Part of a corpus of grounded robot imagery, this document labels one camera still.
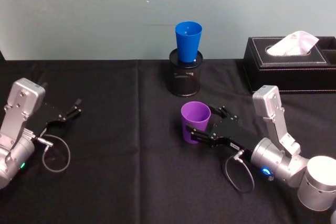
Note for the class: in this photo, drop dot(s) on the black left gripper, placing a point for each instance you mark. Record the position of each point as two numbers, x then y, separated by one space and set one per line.
51 115

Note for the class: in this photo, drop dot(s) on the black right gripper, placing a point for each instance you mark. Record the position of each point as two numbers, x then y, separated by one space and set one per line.
233 132

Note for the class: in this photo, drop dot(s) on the purple plastic cup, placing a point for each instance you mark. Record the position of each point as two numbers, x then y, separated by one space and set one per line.
194 119

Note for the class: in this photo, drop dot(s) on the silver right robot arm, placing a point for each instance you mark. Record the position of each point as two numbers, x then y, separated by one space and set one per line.
278 161

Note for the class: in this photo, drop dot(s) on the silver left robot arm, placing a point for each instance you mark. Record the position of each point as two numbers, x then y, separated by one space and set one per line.
15 103

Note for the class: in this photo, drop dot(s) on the black mesh pen holder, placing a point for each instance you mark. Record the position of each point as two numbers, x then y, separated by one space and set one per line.
183 82

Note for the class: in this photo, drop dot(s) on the black tablecloth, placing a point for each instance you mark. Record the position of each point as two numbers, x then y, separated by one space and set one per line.
118 155

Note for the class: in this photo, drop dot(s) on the black leather tissue box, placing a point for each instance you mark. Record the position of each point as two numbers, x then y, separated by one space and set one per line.
275 77

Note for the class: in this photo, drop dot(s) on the blue plastic cup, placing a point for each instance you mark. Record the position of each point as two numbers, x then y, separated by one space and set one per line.
187 43

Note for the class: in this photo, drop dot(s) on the white tissue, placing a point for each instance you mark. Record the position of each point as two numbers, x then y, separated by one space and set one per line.
294 43

